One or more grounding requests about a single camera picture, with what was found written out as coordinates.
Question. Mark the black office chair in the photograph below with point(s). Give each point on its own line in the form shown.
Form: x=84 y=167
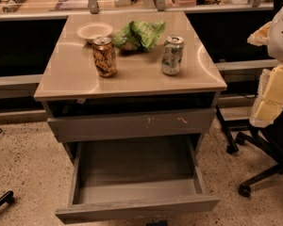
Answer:
x=268 y=139

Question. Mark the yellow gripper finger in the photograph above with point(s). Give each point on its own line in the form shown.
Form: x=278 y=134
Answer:
x=269 y=103
x=261 y=36

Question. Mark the black chair leg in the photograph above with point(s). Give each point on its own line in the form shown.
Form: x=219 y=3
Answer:
x=7 y=198

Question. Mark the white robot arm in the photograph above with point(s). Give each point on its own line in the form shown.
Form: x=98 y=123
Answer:
x=275 y=42

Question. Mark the black coiled tool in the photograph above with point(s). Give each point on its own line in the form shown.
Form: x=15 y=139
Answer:
x=12 y=5

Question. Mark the grey drawer cabinet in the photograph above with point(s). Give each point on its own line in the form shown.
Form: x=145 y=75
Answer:
x=71 y=86

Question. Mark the closed grey top drawer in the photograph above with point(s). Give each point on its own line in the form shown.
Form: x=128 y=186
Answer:
x=129 y=125

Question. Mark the open grey middle drawer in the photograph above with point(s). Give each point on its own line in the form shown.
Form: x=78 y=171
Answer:
x=135 y=178

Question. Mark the orange soda can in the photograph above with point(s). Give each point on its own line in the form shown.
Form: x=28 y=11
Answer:
x=104 y=56

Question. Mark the green chip bag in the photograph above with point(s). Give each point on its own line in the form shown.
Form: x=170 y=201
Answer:
x=139 y=36

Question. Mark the white green soda can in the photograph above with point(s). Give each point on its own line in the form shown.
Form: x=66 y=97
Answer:
x=172 y=55

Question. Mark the white paper bowl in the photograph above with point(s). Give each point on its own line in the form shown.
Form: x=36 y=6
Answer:
x=91 y=31

